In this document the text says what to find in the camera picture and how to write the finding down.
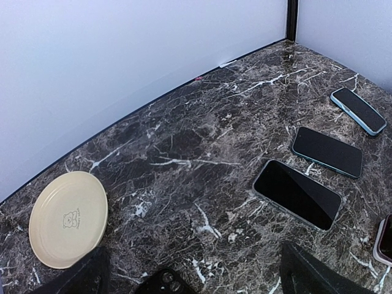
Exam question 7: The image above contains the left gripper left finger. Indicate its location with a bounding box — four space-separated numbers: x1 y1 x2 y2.
31 247 110 293

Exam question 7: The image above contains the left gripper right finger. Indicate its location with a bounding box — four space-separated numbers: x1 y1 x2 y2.
279 241 371 293

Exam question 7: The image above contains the smartphone with silver edge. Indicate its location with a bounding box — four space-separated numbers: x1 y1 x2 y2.
252 159 343 232

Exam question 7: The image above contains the black phone case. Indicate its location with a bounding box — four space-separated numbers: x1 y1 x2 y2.
135 268 184 294

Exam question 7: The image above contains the pink silicone phone case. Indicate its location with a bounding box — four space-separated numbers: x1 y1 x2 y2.
372 218 392 266

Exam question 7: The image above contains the light blue phone case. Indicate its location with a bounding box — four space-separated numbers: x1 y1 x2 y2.
330 88 387 136

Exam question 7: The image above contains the beige round plate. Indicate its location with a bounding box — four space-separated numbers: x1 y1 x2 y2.
28 171 108 270

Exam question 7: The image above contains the dark smartphone on table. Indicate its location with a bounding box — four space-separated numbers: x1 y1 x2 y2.
292 127 363 179

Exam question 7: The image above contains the right black frame post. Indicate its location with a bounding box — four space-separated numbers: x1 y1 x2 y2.
285 0 299 42

